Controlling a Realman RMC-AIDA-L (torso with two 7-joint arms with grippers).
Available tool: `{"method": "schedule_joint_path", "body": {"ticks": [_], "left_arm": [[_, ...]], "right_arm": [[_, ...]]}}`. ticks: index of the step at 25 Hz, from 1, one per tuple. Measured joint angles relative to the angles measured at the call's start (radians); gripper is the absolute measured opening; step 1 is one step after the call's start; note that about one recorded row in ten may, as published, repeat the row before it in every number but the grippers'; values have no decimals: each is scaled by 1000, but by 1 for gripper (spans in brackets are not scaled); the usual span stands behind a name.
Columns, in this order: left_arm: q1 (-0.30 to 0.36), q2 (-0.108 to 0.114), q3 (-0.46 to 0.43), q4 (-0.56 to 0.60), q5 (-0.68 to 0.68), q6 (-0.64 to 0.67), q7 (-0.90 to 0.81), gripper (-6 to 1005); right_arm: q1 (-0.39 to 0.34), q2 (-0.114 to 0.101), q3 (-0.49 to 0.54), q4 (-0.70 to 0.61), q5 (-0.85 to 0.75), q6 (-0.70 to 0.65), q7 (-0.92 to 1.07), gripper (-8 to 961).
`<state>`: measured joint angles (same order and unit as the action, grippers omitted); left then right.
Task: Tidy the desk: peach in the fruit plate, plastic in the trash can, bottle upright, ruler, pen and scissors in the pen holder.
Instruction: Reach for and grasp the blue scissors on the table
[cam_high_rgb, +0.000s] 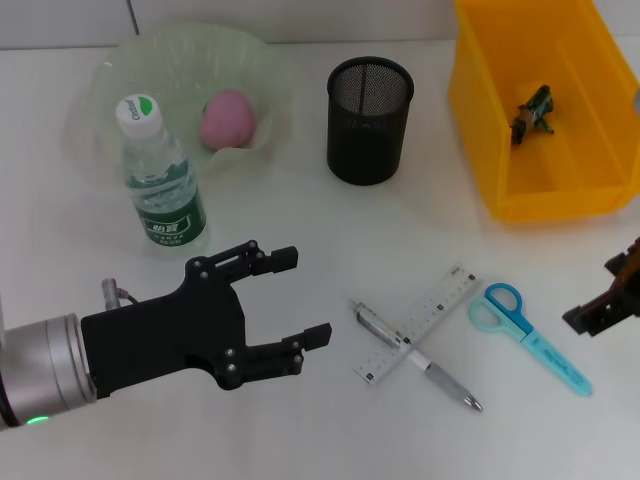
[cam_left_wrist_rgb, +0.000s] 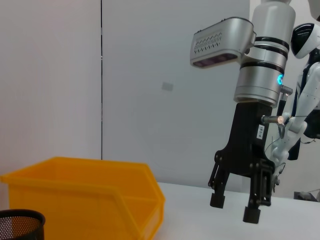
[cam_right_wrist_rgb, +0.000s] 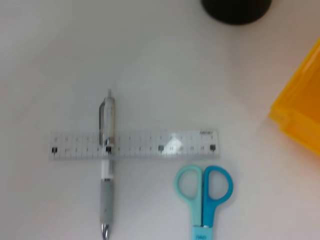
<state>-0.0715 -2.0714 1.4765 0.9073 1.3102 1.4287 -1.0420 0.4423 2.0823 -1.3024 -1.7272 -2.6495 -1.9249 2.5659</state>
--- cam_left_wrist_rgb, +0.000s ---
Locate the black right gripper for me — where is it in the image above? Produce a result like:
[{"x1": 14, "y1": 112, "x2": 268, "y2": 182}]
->
[{"x1": 207, "y1": 101, "x2": 276, "y2": 224}]

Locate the black mesh pen holder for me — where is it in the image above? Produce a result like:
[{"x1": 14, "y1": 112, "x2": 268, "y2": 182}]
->
[{"x1": 0, "y1": 209, "x2": 47, "y2": 240}]

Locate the white black humanoid robot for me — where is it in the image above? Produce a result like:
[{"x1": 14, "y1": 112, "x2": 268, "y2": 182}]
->
[{"x1": 264, "y1": 22, "x2": 320, "y2": 177}]

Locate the yellow plastic bin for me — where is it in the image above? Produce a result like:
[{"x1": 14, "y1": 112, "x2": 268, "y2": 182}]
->
[{"x1": 0, "y1": 156, "x2": 167, "y2": 240}]

